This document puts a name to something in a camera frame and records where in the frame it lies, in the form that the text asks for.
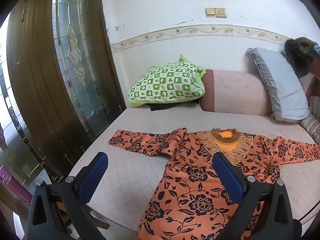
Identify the orange floral blouse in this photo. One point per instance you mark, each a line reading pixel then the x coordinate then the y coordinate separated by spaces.
pixel 190 180

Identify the grey pillow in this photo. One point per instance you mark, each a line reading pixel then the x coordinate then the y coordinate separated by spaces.
pixel 280 87

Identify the pink bolster cushion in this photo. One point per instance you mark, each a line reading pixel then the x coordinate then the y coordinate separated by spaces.
pixel 237 92

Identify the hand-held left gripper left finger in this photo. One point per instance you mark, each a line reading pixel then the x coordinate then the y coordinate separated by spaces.
pixel 92 177

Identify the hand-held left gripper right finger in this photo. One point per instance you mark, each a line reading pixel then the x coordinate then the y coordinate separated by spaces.
pixel 228 177

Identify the wooden door with patterned glass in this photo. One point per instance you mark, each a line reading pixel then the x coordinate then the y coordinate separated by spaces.
pixel 37 80

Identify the green checked pillow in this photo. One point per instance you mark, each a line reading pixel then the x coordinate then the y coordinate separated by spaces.
pixel 167 82

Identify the gold light switch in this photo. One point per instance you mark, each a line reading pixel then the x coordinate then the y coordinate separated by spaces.
pixel 220 13
pixel 210 12

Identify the purple cylinder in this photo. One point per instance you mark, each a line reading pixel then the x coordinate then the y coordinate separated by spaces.
pixel 12 182

